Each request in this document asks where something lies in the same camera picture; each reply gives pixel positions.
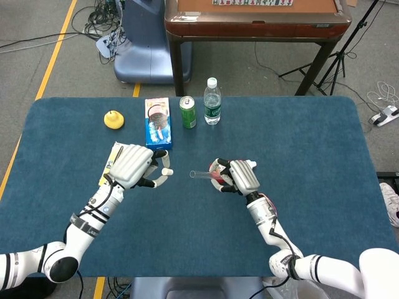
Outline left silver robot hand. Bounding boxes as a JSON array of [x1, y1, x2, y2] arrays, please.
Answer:
[[107, 144, 171, 190]]

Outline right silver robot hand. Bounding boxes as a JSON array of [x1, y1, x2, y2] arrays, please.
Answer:
[[209, 158, 261, 196]]

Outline clear glass test tube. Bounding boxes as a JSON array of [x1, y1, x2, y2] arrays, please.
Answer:
[[189, 169, 219, 181]]

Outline red ketchup squeeze bottle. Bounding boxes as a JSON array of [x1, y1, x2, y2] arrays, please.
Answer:
[[209, 158, 257, 185]]

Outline razor in yellow blister pack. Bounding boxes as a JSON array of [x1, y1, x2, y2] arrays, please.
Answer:
[[98, 141, 127, 187]]

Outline yellow pear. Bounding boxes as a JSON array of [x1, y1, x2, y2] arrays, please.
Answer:
[[103, 109, 125, 129]]

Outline blue cookie box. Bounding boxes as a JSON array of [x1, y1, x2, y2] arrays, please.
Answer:
[[144, 97, 173, 152]]

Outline green drink can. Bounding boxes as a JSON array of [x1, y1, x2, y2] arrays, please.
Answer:
[[179, 95, 197, 130]]

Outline clear plastic water bottle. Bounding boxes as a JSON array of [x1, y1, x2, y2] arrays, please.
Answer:
[[203, 77, 222, 126]]

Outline blue felt table cover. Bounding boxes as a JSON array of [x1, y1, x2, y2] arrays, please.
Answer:
[[0, 95, 399, 278]]

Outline clear plastic bag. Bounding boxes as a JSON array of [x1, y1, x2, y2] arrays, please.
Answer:
[[261, 276, 312, 299]]

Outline grey-blue robot torso base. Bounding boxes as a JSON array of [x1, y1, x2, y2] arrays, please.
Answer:
[[129, 276, 265, 299]]

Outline white extension socket block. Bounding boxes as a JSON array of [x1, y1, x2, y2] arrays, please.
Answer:
[[95, 34, 120, 59]]

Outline black box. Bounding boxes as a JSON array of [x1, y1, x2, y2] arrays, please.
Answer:
[[376, 171, 399, 187]]

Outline brown mahjong table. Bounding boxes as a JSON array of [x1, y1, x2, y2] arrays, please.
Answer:
[[164, 0, 352, 97]]

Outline white power strip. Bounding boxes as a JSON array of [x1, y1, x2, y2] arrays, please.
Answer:
[[369, 105, 399, 127]]

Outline black tripod stand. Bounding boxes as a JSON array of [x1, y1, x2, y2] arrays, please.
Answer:
[[278, 0, 380, 96]]

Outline face-up mahjong tile row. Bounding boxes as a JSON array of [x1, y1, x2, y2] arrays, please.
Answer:
[[212, 0, 294, 7]]

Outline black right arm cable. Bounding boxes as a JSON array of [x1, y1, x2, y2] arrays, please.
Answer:
[[268, 217, 305, 277]]

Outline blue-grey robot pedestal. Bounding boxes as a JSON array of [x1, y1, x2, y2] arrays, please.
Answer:
[[113, 0, 193, 84]]

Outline black cables under table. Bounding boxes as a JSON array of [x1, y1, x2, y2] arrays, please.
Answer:
[[107, 276, 131, 299]]

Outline tangled floor cable bundle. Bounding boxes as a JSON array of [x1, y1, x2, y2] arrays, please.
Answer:
[[71, 0, 127, 65]]

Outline white coiled cable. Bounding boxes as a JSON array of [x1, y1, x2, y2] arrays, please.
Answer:
[[367, 80, 399, 108]]

